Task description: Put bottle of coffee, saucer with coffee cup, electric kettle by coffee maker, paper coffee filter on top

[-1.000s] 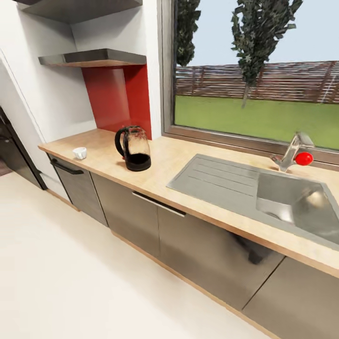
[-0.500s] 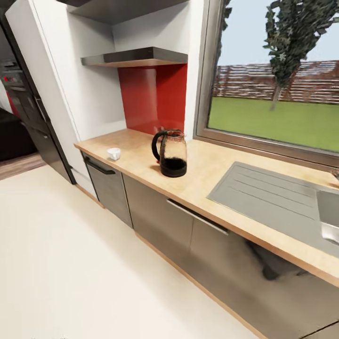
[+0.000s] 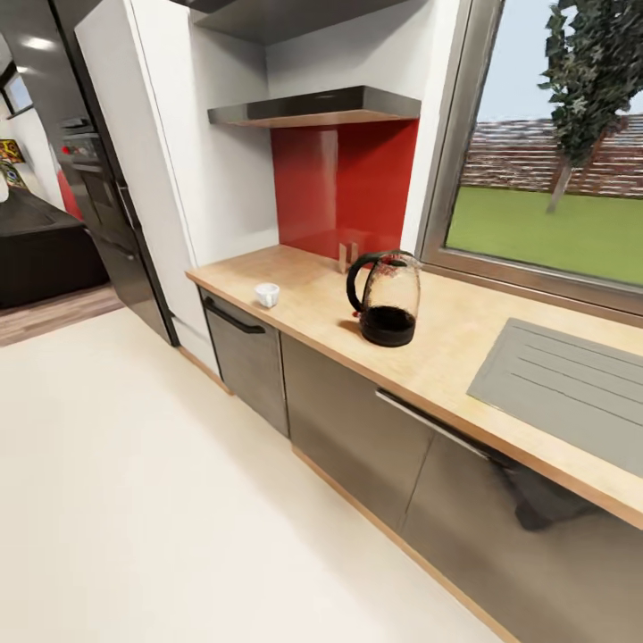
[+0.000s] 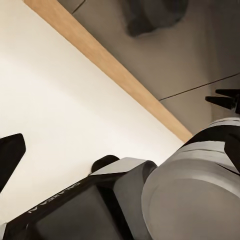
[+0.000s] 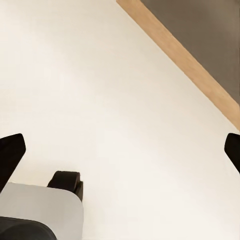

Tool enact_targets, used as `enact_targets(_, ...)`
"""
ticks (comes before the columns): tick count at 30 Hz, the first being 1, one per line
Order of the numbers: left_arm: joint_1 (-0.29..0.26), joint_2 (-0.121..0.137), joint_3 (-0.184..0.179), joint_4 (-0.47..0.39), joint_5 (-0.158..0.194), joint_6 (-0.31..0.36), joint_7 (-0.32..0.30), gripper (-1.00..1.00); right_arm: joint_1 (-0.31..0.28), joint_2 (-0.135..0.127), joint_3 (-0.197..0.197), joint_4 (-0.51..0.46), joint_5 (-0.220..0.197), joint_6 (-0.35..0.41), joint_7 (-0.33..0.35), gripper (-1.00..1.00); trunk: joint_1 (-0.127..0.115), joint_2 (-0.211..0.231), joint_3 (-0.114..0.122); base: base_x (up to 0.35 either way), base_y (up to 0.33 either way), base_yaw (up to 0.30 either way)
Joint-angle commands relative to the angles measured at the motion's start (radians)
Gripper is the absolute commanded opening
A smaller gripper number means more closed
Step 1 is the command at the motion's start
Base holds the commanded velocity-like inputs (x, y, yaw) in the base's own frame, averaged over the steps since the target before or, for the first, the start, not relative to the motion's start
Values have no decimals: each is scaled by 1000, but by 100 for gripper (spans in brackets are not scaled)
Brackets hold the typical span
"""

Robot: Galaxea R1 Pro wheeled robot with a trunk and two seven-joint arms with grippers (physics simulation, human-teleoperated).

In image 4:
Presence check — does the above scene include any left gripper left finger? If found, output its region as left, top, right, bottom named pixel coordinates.
left=0, top=133, right=26, bottom=193

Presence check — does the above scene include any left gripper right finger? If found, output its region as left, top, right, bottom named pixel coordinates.
left=224, top=132, right=240, bottom=173

